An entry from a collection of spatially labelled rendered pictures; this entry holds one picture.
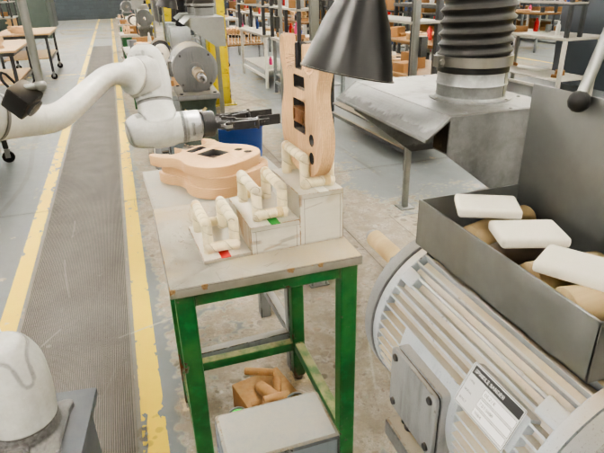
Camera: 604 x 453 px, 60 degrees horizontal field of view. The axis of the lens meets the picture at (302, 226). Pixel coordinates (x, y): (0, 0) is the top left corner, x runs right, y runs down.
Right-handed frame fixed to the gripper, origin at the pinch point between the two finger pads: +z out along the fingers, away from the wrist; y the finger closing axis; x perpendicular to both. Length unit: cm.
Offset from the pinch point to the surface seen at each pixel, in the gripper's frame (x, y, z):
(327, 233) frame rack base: -36.0, 14.6, 13.5
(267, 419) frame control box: -19, 98, -33
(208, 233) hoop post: -30.0, 10.7, -23.8
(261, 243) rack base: -34.9, 14.4, -8.7
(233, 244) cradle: -34.6, 11.8, -16.7
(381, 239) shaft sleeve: -5, 80, -5
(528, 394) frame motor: 1, 125, -15
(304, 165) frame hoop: -13.6, 10.8, 7.6
